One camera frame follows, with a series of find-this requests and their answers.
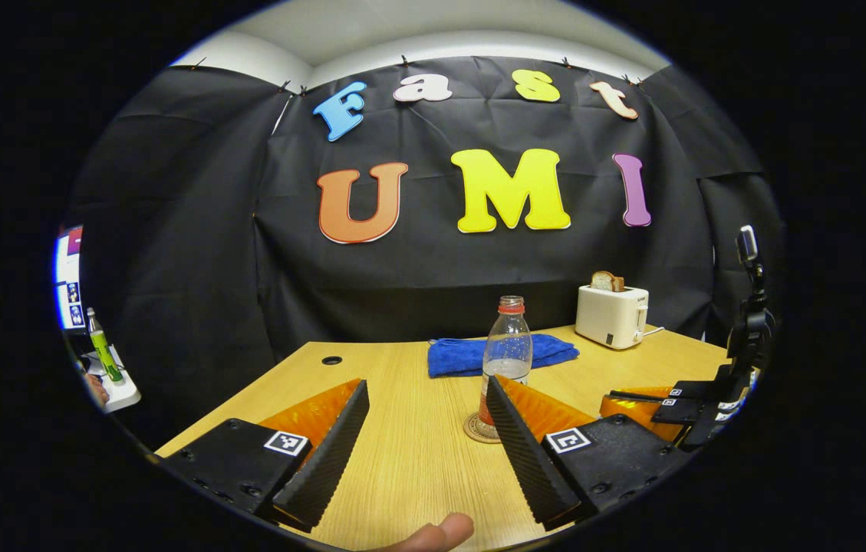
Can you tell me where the white side table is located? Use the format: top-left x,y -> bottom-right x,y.
84,345 -> 142,415

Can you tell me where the blue towel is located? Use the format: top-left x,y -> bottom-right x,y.
427,333 -> 580,379

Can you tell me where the black backdrop cloth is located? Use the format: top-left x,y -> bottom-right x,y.
68,55 -> 786,449

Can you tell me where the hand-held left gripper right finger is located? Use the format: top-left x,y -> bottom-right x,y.
485,374 -> 698,531

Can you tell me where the round wooden coaster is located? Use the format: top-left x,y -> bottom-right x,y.
463,412 -> 502,445

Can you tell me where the clear plastic water bottle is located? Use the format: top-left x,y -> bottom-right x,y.
476,296 -> 534,430

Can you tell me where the green drink bottle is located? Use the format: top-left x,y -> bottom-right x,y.
86,307 -> 124,383

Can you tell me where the computer monitor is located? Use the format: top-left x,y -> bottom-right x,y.
55,225 -> 86,330

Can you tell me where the white toaster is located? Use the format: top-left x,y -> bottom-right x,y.
575,285 -> 650,350

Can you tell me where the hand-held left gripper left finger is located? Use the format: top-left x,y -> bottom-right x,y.
160,378 -> 370,534

